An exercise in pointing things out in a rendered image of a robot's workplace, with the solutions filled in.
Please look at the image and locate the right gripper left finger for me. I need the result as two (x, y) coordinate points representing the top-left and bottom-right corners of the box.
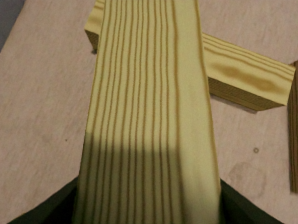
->
(8, 176), (78, 224)

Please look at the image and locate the light wood beam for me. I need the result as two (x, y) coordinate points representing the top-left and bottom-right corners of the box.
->
(83, 0), (295, 111)

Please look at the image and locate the light wooden block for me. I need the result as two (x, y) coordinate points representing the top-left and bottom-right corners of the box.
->
(288, 59), (298, 193)

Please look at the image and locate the light wooden board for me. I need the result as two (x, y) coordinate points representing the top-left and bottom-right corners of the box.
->
(71, 0), (225, 224)

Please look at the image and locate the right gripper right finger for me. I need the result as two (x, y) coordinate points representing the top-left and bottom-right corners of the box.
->
(220, 178), (284, 224)

